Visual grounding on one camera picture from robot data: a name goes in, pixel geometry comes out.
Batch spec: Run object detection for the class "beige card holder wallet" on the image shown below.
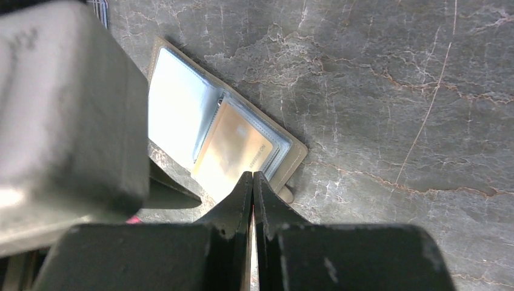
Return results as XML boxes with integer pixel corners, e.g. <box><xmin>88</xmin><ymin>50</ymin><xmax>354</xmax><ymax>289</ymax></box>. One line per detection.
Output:
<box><xmin>148</xmin><ymin>38</ymin><xmax>307</xmax><ymax>203</ymax></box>

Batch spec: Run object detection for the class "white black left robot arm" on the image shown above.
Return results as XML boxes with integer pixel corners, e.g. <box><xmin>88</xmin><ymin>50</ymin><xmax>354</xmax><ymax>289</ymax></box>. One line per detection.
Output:
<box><xmin>1</xmin><ymin>1</ymin><xmax>149</xmax><ymax>257</ymax></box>

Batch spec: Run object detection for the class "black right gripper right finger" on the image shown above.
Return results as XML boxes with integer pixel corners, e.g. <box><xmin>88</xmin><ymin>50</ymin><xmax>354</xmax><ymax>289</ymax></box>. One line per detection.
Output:
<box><xmin>253</xmin><ymin>172</ymin><xmax>455</xmax><ymax>290</ymax></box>

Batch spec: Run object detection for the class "pink cylindrical marker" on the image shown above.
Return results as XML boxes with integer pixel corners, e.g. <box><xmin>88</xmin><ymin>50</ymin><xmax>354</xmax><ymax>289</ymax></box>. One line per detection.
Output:
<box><xmin>126</xmin><ymin>216</ymin><xmax>142</xmax><ymax>224</ymax></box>

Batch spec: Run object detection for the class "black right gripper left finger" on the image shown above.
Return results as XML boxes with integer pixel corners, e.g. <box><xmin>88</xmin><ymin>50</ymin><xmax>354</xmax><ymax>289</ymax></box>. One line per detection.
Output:
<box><xmin>34</xmin><ymin>172</ymin><xmax>253</xmax><ymax>290</ymax></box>

